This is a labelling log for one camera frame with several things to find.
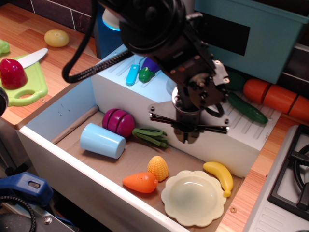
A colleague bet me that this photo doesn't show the purple sliced toy beet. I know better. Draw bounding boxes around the purple sliced toy beet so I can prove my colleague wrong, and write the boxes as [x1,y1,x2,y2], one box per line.
[102,108,135,138]

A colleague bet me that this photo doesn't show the green felt beans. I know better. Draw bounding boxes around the green felt beans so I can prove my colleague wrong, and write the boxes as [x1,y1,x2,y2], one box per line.
[132,128,169,148]

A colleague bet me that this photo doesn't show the light blue storage bin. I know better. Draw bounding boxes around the light blue storage bin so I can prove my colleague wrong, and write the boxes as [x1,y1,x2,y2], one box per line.
[195,0,309,83]

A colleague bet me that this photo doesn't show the blue clamp device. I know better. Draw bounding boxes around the blue clamp device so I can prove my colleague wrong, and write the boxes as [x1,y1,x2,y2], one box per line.
[0,172,54,207]

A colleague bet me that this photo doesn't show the dark green toy avocado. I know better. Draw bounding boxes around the dark green toy avocado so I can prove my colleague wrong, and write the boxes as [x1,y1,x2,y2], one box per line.
[227,71,246,91]

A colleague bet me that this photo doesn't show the yellow toy banana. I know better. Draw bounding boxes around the yellow toy banana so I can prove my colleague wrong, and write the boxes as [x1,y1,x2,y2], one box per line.
[203,161,234,198]

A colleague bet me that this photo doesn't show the white hanging lamp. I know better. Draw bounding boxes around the white hanging lamp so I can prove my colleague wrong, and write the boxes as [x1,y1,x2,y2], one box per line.
[102,9,120,31]

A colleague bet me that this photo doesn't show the grey toy faucet with lever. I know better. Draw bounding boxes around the grey toy faucet with lever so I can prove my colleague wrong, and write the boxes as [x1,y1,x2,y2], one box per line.
[166,72,210,94]

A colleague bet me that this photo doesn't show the yellow toy corn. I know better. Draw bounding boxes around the yellow toy corn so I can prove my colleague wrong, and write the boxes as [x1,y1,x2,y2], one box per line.
[147,156,169,182]

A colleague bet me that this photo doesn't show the black stove burner grate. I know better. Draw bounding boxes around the black stove burner grate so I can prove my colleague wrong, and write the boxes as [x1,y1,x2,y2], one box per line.
[268,124,309,220]

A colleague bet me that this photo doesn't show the black camera lens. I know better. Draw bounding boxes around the black camera lens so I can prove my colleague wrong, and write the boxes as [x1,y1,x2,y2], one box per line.
[0,87,9,116]

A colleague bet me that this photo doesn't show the white toy stove top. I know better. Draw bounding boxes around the white toy stove top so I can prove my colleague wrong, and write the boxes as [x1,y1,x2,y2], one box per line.
[244,124,309,232]

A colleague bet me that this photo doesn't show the orange sliced wooden carrot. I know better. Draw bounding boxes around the orange sliced wooden carrot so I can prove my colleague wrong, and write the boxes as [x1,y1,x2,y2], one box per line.
[242,78,309,122]

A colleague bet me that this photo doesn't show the white fork blue handle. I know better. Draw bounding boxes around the white fork blue handle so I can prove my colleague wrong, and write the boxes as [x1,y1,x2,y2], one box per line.
[126,64,140,86]

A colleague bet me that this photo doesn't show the red toy pepper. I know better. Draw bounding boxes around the red toy pepper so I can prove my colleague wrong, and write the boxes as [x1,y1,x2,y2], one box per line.
[0,58,28,90]

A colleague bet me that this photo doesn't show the yellow toy lemon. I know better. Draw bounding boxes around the yellow toy lemon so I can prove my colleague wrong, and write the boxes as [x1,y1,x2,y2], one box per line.
[44,29,70,47]

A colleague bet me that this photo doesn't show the purple toy eggplant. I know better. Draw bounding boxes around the purple toy eggplant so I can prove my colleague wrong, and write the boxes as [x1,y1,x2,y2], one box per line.
[139,58,160,83]

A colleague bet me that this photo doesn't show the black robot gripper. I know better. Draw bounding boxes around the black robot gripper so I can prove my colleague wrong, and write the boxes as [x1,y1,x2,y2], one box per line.
[148,101,230,144]

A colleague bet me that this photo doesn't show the green toy vegetable piece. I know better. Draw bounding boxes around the green toy vegetable piece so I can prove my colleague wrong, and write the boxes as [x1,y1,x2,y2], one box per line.
[0,39,10,55]

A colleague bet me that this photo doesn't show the white toy knife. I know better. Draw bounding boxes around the white toy knife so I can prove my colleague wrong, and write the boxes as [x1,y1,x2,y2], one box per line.
[17,48,48,69]

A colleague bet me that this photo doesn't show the green toy cucumber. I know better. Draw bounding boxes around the green toy cucumber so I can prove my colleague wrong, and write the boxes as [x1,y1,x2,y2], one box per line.
[227,92,268,125]

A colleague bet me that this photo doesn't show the white toy sink unit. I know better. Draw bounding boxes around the white toy sink unit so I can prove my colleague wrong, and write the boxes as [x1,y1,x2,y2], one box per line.
[19,58,281,232]

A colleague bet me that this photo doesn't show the lime green cutting board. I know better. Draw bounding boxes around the lime green cutting board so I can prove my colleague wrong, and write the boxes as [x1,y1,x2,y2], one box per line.
[0,57,48,106]

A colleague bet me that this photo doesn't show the black braided cable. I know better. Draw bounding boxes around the black braided cable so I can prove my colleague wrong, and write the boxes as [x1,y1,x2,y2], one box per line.
[0,195,37,232]

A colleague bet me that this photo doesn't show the orange plastic toy carrot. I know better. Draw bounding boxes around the orange plastic toy carrot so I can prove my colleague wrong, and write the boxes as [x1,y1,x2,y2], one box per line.
[122,172,158,193]

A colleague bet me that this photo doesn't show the light blue plastic cup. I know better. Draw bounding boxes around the light blue plastic cup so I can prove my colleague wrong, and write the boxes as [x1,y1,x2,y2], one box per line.
[80,123,126,159]

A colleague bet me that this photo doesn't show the cream scalloped plate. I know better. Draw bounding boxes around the cream scalloped plate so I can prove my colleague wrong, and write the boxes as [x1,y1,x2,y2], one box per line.
[161,171,226,227]

